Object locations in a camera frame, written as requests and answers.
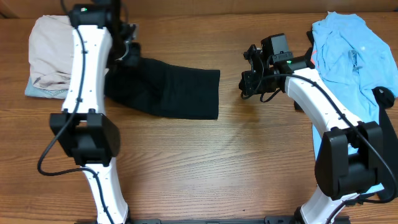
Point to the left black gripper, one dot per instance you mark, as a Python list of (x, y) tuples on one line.
[(134, 52)]

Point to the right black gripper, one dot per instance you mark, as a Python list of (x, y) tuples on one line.
[(246, 79)]

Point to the black t-shirt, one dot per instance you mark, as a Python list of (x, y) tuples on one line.
[(165, 90)]

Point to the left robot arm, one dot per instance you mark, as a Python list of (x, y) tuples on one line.
[(102, 42)]

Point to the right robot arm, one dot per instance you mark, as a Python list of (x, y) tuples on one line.
[(349, 160)]

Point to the folded beige pants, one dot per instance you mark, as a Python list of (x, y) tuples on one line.
[(51, 53)]

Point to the light blue t-shirt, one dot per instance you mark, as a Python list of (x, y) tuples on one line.
[(352, 60)]

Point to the folded light blue jeans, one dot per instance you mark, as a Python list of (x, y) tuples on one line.
[(32, 91)]

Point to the black garment under pile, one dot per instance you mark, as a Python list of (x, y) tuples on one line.
[(385, 100)]

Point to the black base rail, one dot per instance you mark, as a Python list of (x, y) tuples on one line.
[(211, 221)]

